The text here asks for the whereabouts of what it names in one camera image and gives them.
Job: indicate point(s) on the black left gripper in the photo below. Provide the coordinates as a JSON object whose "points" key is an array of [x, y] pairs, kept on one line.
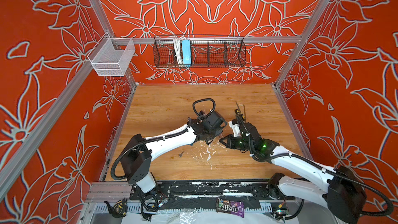
{"points": [[219, 130]]}

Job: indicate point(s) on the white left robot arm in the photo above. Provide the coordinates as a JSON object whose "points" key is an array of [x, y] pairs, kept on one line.
{"points": [[133, 163]]}

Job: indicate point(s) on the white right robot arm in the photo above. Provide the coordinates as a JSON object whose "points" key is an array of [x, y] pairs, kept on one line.
{"points": [[338, 190]]}

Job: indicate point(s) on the purple candy bag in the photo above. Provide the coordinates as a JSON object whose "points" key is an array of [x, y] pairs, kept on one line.
{"points": [[230, 207]]}

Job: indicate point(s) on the black wire basket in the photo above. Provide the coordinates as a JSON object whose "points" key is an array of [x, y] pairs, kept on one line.
{"points": [[207, 51]]}

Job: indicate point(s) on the clear mesh basket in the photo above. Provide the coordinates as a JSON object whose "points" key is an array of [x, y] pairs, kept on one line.
{"points": [[112, 56]]}

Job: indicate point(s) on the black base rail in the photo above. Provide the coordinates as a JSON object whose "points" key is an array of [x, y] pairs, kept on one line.
{"points": [[187, 195]]}

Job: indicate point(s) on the clear plastic sheet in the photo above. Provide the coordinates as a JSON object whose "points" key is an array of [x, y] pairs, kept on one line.
{"points": [[189, 217]]}

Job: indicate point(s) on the blue white box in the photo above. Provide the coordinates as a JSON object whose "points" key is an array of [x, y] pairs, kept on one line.
{"points": [[186, 52]]}

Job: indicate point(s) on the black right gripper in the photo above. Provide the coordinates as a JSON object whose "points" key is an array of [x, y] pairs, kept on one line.
{"points": [[227, 137]]}

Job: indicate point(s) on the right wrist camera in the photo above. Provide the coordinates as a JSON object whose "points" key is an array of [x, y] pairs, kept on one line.
{"points": [[234, 125]]}

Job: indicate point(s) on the black yellow tape measure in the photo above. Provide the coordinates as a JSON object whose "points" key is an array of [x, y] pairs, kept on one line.
{"points": [[119, 209]]}

